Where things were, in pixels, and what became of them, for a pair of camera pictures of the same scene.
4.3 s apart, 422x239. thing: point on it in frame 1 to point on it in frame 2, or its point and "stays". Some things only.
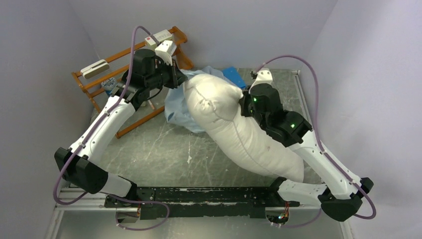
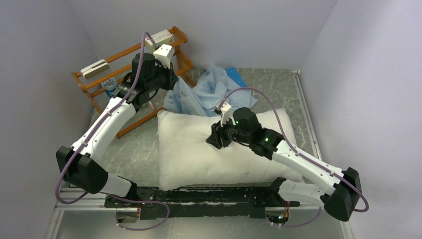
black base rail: (248, 202) stays
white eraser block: (98, 67) stays
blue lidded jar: (108, 84) stays
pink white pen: (151, 104) stays
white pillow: (214, 103) to (185, 158)
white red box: (163, 35) stays
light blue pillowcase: (176, 109) to (208, 87)
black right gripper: (244, 110) to (217, 133)
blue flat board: (233, 74) stays
